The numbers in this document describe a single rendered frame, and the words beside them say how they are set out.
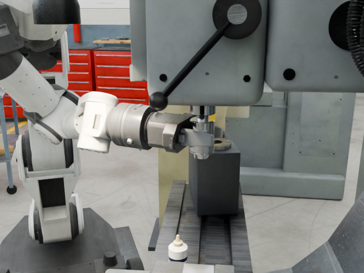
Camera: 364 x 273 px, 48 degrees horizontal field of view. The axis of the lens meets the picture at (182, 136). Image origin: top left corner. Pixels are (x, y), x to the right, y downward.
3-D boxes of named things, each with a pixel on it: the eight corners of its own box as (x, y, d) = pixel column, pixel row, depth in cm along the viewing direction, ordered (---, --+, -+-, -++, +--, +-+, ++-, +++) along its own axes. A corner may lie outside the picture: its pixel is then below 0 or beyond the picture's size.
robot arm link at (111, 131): (125, 98, 79) (77, 93, 84) (116, 153, 78) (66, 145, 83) (150, 111, 90) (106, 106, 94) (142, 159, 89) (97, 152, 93)
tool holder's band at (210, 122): (209, 120, 80) (209, 115, 79) (219, 126, 75) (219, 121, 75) (186, 122, 78) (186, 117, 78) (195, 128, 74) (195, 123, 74)
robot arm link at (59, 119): (84, 149, 95) (66, 147, 112) (112, 115, 98) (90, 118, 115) (47, 118, 91) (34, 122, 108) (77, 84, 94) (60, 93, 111)
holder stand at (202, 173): (196, 215, 117) (197, 149, 112) (188, 184, 138) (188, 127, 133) (238, 214, 118) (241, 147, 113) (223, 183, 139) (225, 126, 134)
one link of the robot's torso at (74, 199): (33, 223, 173) (29, 194, 169) (82, 216, 178) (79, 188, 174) (30, 249, 154) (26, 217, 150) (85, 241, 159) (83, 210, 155)
